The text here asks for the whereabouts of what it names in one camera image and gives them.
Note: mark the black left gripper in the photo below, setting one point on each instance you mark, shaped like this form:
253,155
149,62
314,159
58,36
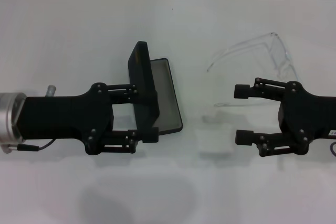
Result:
65,113

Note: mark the black glasses case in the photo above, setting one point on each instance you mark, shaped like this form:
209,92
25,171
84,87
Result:
141,72

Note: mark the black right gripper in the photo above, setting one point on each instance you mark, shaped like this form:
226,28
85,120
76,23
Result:
309,116

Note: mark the clear plastic glasses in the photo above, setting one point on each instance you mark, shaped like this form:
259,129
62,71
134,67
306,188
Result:
278,48

